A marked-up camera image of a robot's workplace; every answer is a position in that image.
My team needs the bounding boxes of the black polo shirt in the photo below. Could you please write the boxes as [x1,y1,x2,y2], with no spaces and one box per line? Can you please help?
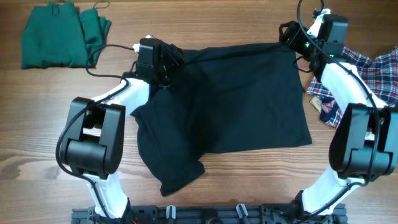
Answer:
[133,43,312,197]

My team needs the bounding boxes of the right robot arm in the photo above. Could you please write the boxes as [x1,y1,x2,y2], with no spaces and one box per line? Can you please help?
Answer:
[279,9,397,223]

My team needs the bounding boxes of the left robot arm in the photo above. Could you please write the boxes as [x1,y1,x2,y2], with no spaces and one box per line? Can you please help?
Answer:
[55,35,186,223]

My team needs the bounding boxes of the brown paper tag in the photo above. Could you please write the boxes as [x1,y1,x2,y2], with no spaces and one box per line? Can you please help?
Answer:
[310,96,322,113]

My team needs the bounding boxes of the red blue plaid shirt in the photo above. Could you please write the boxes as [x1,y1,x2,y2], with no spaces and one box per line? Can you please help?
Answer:
[306,46,397,128]

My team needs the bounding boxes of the folded green garment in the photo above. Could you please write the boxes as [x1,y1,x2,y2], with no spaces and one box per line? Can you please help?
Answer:
[21,2,112,69]

